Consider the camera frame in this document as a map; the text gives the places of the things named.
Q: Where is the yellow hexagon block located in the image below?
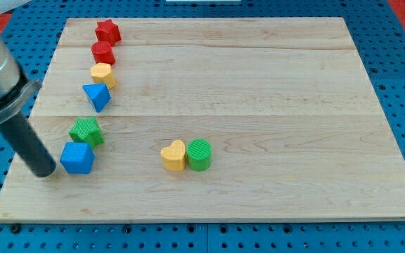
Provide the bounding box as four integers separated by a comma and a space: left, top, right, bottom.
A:
90, 63, 116, 89

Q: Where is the green star block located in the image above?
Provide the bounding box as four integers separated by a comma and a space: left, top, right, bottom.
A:
68, 117, 105, 148

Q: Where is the light wooden board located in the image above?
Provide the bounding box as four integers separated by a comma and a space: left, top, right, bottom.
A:
0, 17, 405, 223

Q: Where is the blue triangle block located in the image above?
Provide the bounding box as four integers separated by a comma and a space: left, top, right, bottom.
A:
82, 83, 112, 112

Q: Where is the green cylinder block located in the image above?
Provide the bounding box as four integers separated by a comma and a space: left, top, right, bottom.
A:
187, 138, 212, 171

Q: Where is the yellow heart block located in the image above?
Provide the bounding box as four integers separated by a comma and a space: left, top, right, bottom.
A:
160, 140, 186, 171

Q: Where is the red cylinder block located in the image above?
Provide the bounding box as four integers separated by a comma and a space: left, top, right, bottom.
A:
91, 41, 115, 65

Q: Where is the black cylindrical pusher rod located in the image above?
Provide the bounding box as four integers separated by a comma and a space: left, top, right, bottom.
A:
0, 112, 56, 177

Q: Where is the red star block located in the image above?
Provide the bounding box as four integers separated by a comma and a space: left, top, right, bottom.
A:
95, 19, 122, 46

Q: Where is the blue cube block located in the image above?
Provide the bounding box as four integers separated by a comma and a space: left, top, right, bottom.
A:
60, 142, 95, 174

